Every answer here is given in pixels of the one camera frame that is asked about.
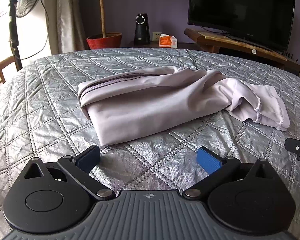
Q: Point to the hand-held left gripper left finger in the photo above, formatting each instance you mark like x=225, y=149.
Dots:
x=87, y=158

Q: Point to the wooden television stand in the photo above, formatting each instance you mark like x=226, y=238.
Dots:
x=215, y=38

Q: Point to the light purple pants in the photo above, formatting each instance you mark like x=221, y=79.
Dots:
x=152, y=105

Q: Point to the black standing fan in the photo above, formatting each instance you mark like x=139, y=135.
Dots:
x=14, y=30

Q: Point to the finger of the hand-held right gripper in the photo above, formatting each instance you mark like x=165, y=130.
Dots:
x=296, y=147

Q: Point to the orange tissue packet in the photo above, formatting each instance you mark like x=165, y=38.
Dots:
x=166, y=41

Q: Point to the wooden chair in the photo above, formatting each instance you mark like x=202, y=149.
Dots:
x=0, y=65

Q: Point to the dark wooden low cabinet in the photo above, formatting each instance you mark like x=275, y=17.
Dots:
x=185, y=45

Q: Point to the black television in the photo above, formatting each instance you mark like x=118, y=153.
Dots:
x=240, y=5

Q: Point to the silver grey curtain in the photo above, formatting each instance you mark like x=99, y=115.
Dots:
x=67, y=17

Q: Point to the silver quilted bedspread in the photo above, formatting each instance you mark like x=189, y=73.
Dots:
x=52, y=105

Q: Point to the black cylindrical speaker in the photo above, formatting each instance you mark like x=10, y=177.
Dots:
x=142, y=35

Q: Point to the white wall socket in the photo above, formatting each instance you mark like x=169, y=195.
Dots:
x=156, y=36

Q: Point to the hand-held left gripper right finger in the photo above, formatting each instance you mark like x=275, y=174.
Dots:
x=208, y=160

